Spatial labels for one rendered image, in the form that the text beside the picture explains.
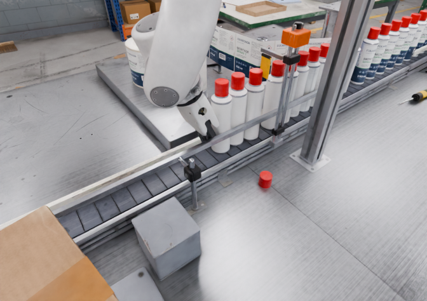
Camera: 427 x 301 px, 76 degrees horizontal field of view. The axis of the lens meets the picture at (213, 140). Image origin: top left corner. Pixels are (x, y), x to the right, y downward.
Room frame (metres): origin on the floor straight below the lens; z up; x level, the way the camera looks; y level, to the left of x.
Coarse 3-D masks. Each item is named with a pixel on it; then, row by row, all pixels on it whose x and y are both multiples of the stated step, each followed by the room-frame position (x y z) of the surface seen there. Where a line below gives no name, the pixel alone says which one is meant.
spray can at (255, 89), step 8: (256, 72) 0.62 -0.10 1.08; (248, 80) 0.63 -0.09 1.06; (256, 80) 0.61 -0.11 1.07; (248, 88) 0.62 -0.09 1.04; (256, 88) 0.61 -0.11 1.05; (264, 88) 0.62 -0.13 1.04; (248, 96) 0.61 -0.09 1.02; (256, 96) 0.61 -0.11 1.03; (248, 104) 0.61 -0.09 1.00; (256, 104) 0.61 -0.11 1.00; (248, 112) 0.61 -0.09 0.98; (256, 112) 0.61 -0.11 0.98; (248, 120) 0.61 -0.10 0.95; (248, 128) 0.61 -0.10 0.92; (256, 128) 0.61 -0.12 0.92; (248, 136) 0.61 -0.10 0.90; (256, 136) 0.61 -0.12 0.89
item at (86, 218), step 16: (368, 80) 0.99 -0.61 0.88; (304, 112) 0.75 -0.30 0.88; (208, 160) 0.53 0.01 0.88; (224, 160) 0.53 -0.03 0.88; (160, 176) 0.47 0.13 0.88; (176, 176) 0.47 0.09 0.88; (128, 192) 0.42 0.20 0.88; (144, 192) 0.42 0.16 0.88; (160, 192) 0.42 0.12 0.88; (80, 208) 0.37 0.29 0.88; (96, 208) 0.37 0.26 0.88; (112, 208) 0.37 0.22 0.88; (128, 208) 0.37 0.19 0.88; (64, 224) 0.33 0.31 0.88; (80, 224) 0.33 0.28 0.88; (96, 224) 0.33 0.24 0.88
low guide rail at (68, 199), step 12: (192, 144) 0.55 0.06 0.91; (156, 156) 0.50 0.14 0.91; (168, 156) 0.51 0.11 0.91; (132, 168) 0.46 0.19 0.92; (144, 168) 0.47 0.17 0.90; (108, 180) 0.42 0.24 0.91; (84, 192) 0.39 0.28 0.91; (48, 204) 0.35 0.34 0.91; (60, 204) 0.36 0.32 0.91; (24, 216) 0.33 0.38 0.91; (0, 228) 0.30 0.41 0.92
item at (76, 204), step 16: (304, 96) 0.72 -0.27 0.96; (272, 112) 0.63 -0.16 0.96; (240, 128) 0.56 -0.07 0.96; (208, 144) 0.50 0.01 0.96; (176, 160) 0.44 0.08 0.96; (128, 176) 0.39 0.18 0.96; (144, 176) 0.40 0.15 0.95; (96, 192) 0.35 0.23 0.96; (112, 192) 0.36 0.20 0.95; (64, 208) 0.31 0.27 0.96
